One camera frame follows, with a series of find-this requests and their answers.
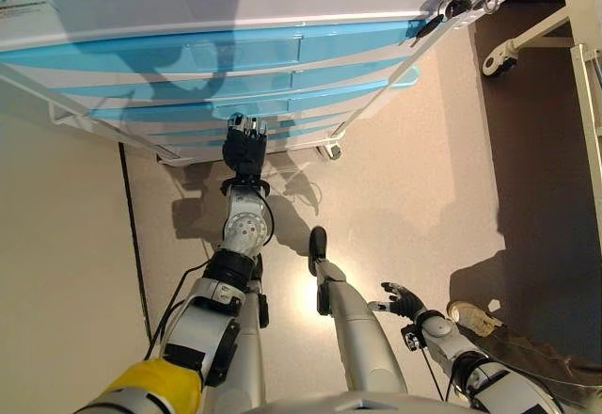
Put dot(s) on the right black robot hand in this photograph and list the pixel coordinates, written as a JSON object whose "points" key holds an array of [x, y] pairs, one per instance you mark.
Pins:
{"points": [[405, 303]]}

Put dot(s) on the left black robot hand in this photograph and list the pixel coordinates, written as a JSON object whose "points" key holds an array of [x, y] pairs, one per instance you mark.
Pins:
{"points": [[244, 153]]}

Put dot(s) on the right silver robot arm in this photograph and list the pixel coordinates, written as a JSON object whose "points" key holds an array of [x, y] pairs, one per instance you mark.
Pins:
{"points": [[451, 343]]}

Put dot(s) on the beige person shoe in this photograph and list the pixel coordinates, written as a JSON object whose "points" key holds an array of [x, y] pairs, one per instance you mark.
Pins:
{"points": [[475, 317]]}

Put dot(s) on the cart caster wheel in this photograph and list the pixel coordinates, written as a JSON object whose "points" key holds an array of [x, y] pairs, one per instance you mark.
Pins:
{"points": [[333, 150]]}

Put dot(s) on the dark person trouser leg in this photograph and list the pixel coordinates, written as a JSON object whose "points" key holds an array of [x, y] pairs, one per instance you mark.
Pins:
{"points": [[541, 367]]}

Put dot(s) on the white side bin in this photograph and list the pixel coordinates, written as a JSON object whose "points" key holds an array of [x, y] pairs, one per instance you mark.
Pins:
{"points": [[70, 117]]}

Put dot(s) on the black keys in lock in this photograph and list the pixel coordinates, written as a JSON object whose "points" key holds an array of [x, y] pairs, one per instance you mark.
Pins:
{"points": [[449, 7]]}

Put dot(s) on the bed caster wheel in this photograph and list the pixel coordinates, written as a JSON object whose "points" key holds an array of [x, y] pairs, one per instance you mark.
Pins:
{"points": [[498, 60]]}

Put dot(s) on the cart label sticker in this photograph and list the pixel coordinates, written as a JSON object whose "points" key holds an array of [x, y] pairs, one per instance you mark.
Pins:
{"points": [[23, 7]]}

